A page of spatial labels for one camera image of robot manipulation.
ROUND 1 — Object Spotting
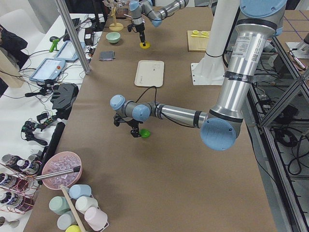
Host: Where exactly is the white rabbit print tray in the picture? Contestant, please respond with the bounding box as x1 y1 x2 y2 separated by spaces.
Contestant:
134 60 165 87

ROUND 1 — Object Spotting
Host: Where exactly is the pink bowl of ice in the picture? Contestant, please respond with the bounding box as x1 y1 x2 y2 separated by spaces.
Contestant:
42 151 83 190

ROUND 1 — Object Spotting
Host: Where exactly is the black long bar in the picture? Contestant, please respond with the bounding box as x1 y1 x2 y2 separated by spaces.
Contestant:
42 122 65 166

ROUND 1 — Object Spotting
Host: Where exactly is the yellow wooden stand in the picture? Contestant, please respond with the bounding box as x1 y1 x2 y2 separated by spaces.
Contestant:
109 6 124 31

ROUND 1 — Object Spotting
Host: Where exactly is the green lime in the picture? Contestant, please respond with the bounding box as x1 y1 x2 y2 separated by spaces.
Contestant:
140 129 151 138

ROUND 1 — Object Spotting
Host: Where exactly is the grey folded cloth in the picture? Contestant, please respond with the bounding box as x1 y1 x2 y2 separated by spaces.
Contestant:
99 51 115 61

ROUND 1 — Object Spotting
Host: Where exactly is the yellow lemon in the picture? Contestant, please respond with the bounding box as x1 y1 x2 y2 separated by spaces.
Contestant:
140 41 151 49

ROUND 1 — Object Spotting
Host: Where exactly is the aluminium frame post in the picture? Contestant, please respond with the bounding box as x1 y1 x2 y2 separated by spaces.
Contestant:
55 0 90 74

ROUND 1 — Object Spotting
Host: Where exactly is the copper wire can rack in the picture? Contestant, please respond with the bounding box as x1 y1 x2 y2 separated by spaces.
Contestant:
0 154 40 214

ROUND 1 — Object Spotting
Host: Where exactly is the lemon slice lower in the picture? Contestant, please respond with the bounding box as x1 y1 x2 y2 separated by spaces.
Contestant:
201 31 209 36

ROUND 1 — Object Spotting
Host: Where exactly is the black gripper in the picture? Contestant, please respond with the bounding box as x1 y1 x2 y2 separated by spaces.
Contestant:
127 22 146 43
113 115 143 138

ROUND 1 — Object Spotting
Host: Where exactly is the metal scoop handle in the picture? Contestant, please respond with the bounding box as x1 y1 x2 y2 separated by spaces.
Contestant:
35 166 81 181

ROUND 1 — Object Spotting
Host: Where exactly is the blue teach pendant near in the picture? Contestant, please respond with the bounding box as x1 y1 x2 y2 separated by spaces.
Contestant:
29 58 66 83

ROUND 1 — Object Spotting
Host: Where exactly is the yellow cup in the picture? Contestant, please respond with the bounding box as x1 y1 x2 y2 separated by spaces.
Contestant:
65 225 81 232

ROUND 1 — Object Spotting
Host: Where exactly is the bamboo cutting board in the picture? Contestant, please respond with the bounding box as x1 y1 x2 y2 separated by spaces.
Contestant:
187 30 210 52

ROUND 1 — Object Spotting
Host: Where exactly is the yellow plastic knife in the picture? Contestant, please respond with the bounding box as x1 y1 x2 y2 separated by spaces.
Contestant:
190 34 209 38

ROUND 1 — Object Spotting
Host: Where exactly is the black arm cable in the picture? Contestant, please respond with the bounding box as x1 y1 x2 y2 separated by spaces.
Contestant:
134 86 157 104

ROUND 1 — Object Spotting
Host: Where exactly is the light blue cup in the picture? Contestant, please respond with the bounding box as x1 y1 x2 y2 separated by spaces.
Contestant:
69 184 92 200

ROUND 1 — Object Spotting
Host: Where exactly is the pink cup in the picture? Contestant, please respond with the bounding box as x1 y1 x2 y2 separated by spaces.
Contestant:
84 207 109 231

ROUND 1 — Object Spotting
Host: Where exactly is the blue teach pendant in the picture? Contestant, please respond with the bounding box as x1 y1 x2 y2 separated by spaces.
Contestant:
29 58 66 83
56 41 78 62

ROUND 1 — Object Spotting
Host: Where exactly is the blue teach pendant far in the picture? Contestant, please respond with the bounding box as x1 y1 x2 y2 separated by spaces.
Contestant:
56 41 78 62

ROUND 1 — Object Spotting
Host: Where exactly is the wooden cup rack pole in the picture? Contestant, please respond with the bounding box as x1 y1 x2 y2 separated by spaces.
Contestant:
60 185 86 232

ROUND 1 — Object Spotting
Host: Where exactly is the mint green cup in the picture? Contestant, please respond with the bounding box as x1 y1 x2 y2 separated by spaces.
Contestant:
49 196 70 215

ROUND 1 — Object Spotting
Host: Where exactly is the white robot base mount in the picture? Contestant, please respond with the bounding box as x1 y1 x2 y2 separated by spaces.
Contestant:
191 0 239 86

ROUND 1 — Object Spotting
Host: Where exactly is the grey blue cup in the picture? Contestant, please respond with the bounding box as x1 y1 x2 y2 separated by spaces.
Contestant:
57 211 77 230

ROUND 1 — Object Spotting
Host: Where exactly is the green handled tool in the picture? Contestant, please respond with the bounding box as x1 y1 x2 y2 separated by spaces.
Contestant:
49 36 60 53

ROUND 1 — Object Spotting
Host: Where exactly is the mint green bowl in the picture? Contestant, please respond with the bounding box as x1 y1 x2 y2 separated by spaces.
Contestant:
106 32 121 44

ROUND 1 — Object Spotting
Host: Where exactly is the white cup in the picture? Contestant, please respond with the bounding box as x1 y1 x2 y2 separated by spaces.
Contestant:
75 196 98 214

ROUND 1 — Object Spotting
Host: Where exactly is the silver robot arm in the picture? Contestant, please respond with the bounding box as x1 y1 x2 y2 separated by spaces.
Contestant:
110 0 286 151
127 0 189 49

